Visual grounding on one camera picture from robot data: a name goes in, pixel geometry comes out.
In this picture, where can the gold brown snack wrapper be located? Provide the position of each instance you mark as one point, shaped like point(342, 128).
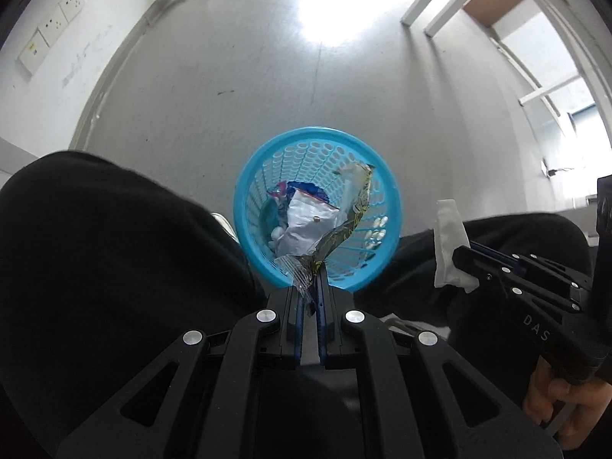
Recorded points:
point(344, 229)

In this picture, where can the blue plastic bag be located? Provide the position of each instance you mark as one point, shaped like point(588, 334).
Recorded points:
point(311, 187)

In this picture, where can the person's left leg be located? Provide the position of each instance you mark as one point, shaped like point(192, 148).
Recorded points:
point(119, 258)

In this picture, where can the white wall socket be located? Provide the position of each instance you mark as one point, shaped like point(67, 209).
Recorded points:
point(51, 26)
point(71, 5)

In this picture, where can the white shoe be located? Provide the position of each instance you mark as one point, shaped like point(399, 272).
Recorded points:
point(224, 224)

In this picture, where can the white tissue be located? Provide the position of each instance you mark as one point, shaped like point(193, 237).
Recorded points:
point(449, 239)

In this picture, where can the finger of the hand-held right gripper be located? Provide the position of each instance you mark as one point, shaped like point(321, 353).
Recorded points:
point(526, 287)
point(530, 259)

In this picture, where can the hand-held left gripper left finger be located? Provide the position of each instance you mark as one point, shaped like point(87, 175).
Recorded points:
point(299, 334)

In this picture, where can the person's right leg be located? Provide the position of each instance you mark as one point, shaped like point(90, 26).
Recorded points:
point(411, 272)

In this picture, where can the person's right hand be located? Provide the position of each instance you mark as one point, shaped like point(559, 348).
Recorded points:
point(583, 411)

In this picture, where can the white knotted plastic bag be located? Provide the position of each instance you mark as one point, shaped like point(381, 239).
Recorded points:
point(276, 235)

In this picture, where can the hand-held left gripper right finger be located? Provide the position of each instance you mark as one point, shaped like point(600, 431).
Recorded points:
point(322, 334)

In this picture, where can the blue plastic mesh basket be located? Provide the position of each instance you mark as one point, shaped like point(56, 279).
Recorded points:
point(313, 132)

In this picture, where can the person's leg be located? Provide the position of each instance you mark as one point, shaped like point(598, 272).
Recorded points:
point(411, 272)
point(119, 258)

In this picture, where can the white wall plate yellow sticker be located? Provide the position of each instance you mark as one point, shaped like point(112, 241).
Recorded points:
point(33, 52)

